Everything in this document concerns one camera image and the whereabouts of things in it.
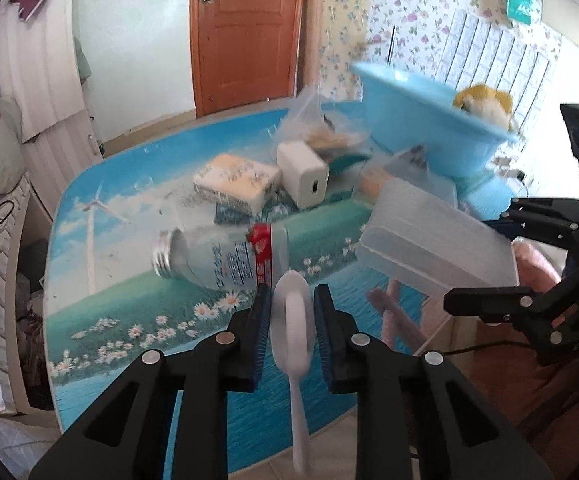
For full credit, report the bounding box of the pink plush cushion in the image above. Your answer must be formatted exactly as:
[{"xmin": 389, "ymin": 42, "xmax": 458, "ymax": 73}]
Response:
[{"xmin": 512, "ymin": 239, "xmax": 563, "ymax": 291}]

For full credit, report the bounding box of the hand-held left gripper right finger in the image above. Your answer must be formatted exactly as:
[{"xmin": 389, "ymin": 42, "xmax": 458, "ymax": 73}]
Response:
[{"xmin": 313, "ymin": 284, "xmax": 554, "ymax": 480}]

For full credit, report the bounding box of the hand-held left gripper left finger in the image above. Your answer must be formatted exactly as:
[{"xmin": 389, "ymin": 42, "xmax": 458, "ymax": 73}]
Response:
[{"xmin": 28, "ymin": 285, "xmax": 273, "ymax": 480}]

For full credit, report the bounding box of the green wall calendar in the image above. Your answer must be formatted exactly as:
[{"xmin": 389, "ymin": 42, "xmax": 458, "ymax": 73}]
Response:
[{"xmin": 505, "ymin": 0, "xmax": 544, "ymax": 26}]

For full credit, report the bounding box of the white charger block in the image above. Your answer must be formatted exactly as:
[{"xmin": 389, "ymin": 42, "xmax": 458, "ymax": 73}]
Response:
[{"xmin": 276, "ymin": 141, "xmax": 331, "ymax": 210}]

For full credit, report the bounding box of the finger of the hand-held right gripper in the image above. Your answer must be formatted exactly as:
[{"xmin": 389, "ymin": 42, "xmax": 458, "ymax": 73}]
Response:
[
  {"xmin": 484, "ymin": 197, "xmax": 579, "ymax": 252},
  {"xmin": 443, "ymin": 285, "xmax": 570, "ymax": 333}
]

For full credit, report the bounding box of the clear plastic snack bag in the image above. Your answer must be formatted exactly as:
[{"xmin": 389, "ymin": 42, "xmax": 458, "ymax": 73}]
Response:
[{"xmin": 274, "ymin": 85, "xmax": 373, "ymax": 161}]

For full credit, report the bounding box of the brown wooden door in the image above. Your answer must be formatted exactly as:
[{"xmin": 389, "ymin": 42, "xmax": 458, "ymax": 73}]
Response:
[{"xmin": 189, "ymin": 0, "xmax": 306, "ymax": 120}]

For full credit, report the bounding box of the yellow white plush toy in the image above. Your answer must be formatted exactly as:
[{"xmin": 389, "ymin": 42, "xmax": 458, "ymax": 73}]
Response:
[{"xmin": 452, "ymin": 85, "xmax": 515, "ymax": 131}]

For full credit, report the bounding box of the small clear plastic container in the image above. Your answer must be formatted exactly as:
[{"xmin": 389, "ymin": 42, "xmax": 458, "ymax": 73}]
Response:
[{"xmin": 354, "ymin": 152, "xmax": 458, "ymax": 208}]

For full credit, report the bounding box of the clear bottle red label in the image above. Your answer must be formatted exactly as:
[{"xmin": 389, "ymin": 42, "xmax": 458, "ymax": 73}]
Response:
[{"xmin": 152, "ymin": 223, "xmax": 291, "ymax": 292}]

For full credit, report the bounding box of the light wooden wardrobe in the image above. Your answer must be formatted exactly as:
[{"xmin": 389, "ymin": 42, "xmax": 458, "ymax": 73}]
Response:
[{"xmin": 0, "ymin": 0, "xmax": 105, "ymax": 221}]

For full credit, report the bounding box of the blue plastic basin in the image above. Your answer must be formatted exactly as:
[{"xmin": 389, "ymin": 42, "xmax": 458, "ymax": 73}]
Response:
[{"xmin": 352, "ymin": 60, "xmax": 520, "ymax": 179}]

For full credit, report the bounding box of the large clear plastic container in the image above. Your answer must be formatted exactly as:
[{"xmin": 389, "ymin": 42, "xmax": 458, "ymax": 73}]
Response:
[{"xmin": 357, "ymin": 178, "xmax": 518, "ymax": 306}]

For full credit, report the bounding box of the white brick wall panel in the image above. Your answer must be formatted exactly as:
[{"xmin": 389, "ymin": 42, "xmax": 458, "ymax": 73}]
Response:
[{"xmin": 439, "ymin": 10, "xmax": 563, "ymax": 131}]

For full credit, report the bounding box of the rolled tan mat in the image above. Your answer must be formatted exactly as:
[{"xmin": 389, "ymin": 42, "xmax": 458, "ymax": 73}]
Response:
[{"xmin": 297, "ymin": 0, "xmax": 326, "ymax": 98}]

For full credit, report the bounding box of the white plastic spoon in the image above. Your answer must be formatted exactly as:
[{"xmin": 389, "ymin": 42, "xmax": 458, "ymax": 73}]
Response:
[{"xmin": 270, "ymin": 269, "xmax": 316, "ymax": 476}]

